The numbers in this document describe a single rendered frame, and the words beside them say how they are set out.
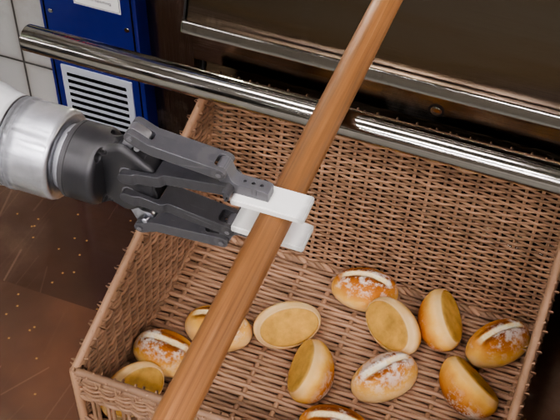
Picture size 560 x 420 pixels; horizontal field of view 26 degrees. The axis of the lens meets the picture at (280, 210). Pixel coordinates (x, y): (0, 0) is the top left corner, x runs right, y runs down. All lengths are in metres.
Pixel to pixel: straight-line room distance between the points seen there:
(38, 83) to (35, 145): 0.87
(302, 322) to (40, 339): 0.38
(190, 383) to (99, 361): 0.69
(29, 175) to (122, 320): 0.58
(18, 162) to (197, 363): 0.28
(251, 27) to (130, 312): 0.43
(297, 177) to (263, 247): 0.09
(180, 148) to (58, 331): 0.77
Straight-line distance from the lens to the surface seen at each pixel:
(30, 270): 1.89
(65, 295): 1.85
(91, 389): 1.60
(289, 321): 1.71
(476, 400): 1.66
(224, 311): 1.01
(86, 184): 1.12
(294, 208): 1.07
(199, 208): 1.12
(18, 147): 1.13
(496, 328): 1.73
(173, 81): 1.27
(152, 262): 1.72
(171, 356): 1.69
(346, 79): 1.20
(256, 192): 1.07
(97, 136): 1.12
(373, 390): 1.67
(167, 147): 1.08
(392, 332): 1.72
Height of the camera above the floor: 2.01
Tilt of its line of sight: 48 degrees down
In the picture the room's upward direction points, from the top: straight up
